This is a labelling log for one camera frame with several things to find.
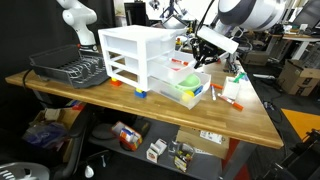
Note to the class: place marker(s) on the large brown cardboard box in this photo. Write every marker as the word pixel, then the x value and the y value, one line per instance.
pixel 296 80

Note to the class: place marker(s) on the open cardboard box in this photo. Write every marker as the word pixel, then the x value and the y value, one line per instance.
pixel 66 116

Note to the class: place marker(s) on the red and yellow block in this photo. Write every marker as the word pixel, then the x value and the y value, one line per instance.
pixel 116 83

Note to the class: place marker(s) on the dark grey plastic bin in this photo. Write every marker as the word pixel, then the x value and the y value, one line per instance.
pixel 50 58

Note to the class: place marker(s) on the clear plastic container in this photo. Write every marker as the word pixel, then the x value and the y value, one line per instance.
pixel 183 158

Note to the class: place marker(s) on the blue and yellow block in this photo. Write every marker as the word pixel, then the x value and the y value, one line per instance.
pixel 140 94

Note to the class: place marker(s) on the small brown cardboard box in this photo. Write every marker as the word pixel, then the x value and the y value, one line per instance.
pixel 255 57

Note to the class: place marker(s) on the flat cardboard box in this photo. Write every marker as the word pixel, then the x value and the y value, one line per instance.
pixel 200 143

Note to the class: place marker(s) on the purple and white marker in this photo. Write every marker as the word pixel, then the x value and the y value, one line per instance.
pixel 213 93

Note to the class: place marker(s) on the black office chair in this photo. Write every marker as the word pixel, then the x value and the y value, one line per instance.
pixel 78 133

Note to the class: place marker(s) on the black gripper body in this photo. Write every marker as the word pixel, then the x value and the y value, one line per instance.
pixel 206 50

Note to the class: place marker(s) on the blue plastic bag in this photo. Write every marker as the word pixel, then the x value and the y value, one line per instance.
pixel 43 135

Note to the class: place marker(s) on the colourful open carton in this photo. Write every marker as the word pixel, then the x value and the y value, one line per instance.
pixel 128 136

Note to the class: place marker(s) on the white translucent bottom drawer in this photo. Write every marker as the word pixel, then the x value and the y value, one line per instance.
pixel 173 96

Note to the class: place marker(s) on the green plastic bowl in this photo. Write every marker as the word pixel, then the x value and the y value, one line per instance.
pixel 190 81

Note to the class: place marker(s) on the white translucent drawer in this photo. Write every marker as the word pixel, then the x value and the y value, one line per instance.
pixel 156 46
pixel 173 96
pixel 166 75

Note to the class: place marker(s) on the white plastic drawer cabinet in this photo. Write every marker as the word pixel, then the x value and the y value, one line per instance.
pixel 133 33

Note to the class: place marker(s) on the black tripod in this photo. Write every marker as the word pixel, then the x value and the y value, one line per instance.
pixel 300 160

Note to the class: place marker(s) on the white translucent top drawer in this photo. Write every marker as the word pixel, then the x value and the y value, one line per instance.
pixel 156 46

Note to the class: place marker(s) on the small white box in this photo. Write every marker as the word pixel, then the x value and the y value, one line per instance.
pixel 152 155
pixel 161 145

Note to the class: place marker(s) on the orange floor mat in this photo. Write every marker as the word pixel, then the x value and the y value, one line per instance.
pixel 303 123

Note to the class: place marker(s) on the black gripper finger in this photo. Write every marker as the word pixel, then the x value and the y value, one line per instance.
pixel 209 60
pixel 198 61

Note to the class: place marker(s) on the white square pen cup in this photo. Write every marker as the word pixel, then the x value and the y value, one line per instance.
pixel 230 89

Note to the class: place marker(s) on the yellow ball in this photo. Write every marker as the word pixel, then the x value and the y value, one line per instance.
pixel 187 95

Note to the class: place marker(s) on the red and white marker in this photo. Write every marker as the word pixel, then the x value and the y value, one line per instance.
pixel 180 62

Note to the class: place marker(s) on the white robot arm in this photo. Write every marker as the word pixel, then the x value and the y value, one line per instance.
pixel 80 16

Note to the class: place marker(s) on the green marker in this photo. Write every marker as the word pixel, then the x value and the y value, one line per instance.
pixel 239 77

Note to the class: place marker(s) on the orange capped white marker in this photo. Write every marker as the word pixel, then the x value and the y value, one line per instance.
pixel 233 104

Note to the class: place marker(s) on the grey plastic chair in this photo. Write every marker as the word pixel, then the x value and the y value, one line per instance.
pixel 20 170

